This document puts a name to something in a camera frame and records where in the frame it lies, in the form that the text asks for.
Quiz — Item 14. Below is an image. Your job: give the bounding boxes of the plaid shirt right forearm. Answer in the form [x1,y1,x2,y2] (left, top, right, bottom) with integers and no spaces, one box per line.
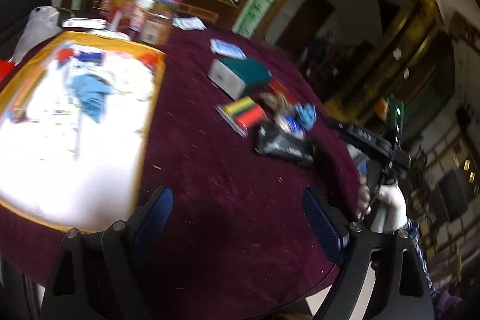
[404,218,437,296]

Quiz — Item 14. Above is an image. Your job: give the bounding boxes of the black foil pouch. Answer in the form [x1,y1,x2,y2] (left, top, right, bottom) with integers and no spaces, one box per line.
[255,122,316,166]

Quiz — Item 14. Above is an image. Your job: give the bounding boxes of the white paper packets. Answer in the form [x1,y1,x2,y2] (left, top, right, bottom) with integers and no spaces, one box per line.
[172,16,206,31]

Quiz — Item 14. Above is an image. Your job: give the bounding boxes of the brown label tin can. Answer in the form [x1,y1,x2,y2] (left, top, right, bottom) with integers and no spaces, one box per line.
[140,11,173,46]

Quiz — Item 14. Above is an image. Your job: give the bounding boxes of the yellow rimmed white tray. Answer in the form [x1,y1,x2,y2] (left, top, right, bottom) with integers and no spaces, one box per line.
[1,31,166,232]

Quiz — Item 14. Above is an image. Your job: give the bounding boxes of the blue red sponge pack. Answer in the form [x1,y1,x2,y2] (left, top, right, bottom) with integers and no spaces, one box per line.
[215,96,267,138]

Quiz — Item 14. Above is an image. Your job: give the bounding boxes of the white remote control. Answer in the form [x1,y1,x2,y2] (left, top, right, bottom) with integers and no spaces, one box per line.
[62,18,107,30]

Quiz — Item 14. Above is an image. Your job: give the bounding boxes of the red plastic bag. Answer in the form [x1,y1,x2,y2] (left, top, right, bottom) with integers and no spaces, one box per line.
[55,48,75,68]

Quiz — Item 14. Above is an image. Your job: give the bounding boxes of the translucent white plastic bag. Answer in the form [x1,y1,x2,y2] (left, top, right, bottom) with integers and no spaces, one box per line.
[10,6,62,65]

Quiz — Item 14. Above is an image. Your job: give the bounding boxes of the white gloved right hand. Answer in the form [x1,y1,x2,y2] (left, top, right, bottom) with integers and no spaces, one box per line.
[355,178,408,234]

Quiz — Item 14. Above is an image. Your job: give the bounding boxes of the green white tissue box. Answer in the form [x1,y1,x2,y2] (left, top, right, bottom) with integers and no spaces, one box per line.
[208,58,272,101]

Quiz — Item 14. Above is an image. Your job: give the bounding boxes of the red gift bag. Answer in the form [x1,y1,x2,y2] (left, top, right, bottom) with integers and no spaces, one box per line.
[0,60,16,82]

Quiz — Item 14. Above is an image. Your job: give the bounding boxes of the dark red velvet tablecloth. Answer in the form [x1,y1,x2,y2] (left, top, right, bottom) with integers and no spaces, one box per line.
[0,8,362,320]

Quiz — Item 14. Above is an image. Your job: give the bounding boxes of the blue white tissue pack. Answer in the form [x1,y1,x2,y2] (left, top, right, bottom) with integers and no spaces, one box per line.
[75,51,104,66]

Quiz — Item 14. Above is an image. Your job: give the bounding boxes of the blue rubber glove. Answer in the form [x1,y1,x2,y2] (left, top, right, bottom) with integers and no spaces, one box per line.
[295,103,317,132]

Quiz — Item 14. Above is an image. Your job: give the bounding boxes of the white yogurt cup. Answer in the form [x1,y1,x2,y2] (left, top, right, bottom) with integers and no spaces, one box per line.
[129,0,156,32]

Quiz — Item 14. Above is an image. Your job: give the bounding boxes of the light blue wipes packet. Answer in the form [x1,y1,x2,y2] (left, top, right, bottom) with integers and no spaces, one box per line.
[210,39,247,59]

